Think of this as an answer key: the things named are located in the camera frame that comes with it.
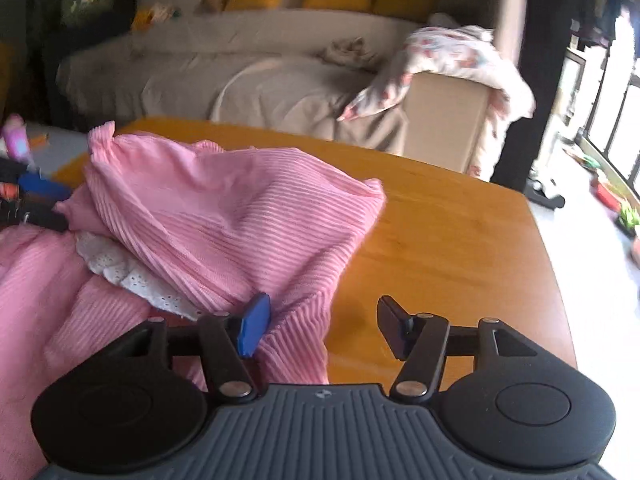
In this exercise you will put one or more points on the beige covered sofa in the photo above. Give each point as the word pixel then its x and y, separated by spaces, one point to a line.
pixel 264 69

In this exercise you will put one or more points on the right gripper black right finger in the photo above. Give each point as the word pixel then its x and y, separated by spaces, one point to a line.
pixel 420 342

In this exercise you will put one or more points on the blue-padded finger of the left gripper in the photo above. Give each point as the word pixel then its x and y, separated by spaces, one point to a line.
pixel 37 185

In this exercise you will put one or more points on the floral pink blanket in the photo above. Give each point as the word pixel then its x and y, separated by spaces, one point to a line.
pixel 450 70

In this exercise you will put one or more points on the yellow plush toy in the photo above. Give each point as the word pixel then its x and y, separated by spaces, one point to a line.
pixel 155 14

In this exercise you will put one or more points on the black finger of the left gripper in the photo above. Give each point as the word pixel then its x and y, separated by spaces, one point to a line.
pixel 36 214

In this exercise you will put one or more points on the red plastic basin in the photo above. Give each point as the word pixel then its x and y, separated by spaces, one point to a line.
pixel 607 196

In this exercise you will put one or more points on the crumpled beige cloth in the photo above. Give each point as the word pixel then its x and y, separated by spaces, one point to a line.
pixel 351 52

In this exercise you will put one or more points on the pink ribbed child's dress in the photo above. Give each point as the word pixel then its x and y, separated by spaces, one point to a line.
pixel 160 226

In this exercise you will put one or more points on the small green plant tray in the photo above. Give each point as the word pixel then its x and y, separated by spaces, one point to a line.
pixel 627 220

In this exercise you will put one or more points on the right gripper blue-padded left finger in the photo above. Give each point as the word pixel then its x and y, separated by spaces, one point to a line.
pixel 226 343

